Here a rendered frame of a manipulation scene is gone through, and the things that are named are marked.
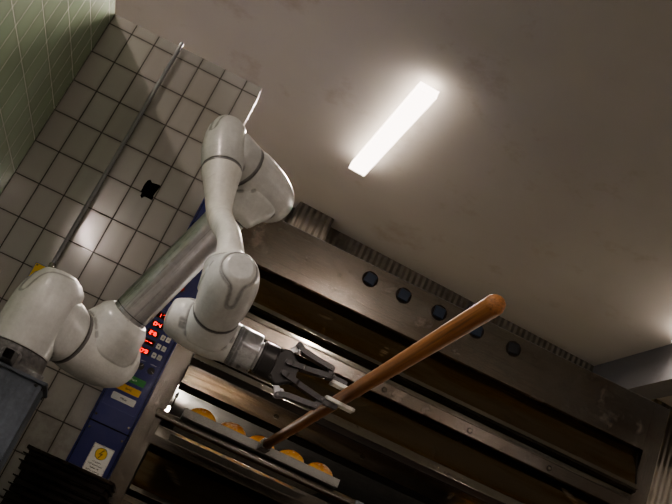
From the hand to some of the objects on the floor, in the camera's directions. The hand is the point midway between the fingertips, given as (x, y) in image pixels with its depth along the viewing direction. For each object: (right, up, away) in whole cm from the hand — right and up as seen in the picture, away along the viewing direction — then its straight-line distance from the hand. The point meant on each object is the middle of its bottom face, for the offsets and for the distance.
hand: (342, 396), depth 192 cm
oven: (-58, -195, +175) cm, 269 cm away
